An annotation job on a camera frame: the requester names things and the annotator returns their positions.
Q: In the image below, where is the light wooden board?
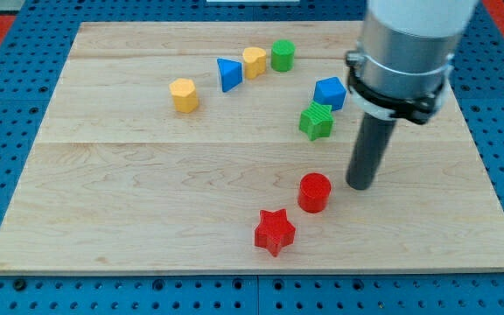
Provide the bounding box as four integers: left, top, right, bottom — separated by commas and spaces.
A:
0, 22, 504, 277

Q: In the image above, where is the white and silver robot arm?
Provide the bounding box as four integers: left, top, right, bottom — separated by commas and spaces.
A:
345, 0, 478, 190

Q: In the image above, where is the green star block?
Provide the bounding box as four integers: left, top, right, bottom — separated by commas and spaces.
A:
298, 101, 334, 141

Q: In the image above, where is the green cylinder block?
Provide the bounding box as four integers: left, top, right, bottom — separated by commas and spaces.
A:
270, 39, 296, 72

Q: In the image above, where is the yellow heart block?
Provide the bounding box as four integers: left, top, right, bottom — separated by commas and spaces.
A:
242, 46, 267, 80

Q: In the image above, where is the yellow hexagon block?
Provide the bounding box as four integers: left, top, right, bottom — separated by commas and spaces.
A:
169, 78, 199, 113

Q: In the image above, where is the blue triangle block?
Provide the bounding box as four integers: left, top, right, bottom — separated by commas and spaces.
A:
217, 58, 242, 93

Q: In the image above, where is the red cylinder block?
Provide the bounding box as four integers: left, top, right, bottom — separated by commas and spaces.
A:
297, 172, 332, 214

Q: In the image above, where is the red star block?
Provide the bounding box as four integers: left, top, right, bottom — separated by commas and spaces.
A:
254, 208, 296, 257

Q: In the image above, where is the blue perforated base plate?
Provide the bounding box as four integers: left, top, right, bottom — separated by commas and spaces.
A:
0, 0, 504, 314

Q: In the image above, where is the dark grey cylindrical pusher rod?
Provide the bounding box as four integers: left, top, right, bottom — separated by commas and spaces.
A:
346, 114, 396, 190

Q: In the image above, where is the blue cube block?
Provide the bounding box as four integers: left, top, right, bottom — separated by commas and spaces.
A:
313, 77, 347, 111

